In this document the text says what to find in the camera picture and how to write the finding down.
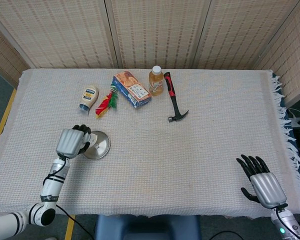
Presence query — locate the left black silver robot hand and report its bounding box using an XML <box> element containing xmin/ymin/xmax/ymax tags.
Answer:
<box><xmin>55</xmin><ymin>124</ymin><xmax>92</xmax><ymax>159</ymax></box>

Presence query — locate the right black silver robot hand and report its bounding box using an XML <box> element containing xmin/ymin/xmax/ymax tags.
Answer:
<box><xmin>236</xmin><ymin>154</ymin><xmax>288</xmax><ymax>210</ymax></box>

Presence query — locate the round metal plate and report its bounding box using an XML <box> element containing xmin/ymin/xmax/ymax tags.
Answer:
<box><xmin>81</xmin><ymin>130</ymin><xmax>112</xmax><ymax>161</ymax></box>

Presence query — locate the mayonnaise squeeze bottle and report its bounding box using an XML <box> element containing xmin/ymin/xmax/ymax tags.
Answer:
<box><xmin>77</xmin><ymin>85</ymin><xmax>100</xmax><ymax>116</ymax></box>

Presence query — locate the red yellow green feather shuttlecock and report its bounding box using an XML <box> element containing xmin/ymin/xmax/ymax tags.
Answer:
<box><xmin>94</xmin><ymin>83</ymin><xmax>118</xmax><ymax>120</ymax></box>

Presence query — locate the blue orange cracker box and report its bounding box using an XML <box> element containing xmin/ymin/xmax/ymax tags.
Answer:
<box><xmin>111</xmin><ymin>70</ymin><xmax>152</xmax><ymax>109</ymax></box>

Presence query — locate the white waffle weave tablecloth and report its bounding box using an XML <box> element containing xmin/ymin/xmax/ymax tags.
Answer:
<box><xmin>0</xmin><ymin>67</ymin><xmax>300</xmax><ymax>219</ymax></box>

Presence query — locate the yellow juice bottle white cap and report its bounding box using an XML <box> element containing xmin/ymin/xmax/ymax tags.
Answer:
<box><xmin>148</xmin><ymin>65</ymin><xmax>165</xmax><ymax>97</ymax></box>

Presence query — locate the red black claw hammer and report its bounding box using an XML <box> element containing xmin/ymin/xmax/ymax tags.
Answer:
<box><xmin>163</xmin><ymin>71</ymin><xmax>190</xmax><ymax>124</ymax></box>

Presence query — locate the woven bamboo folding screen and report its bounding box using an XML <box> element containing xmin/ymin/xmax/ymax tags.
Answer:
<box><xmin>0</xmin><ymin>0</ymin><xmax>300</xmax><ymax>106</ymax></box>

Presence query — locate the black floor cable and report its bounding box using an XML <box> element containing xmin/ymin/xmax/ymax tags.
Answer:
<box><xmin>211</xmin><ymin>230</ymin><xmax>241</xmax><ymax>240</ymax></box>

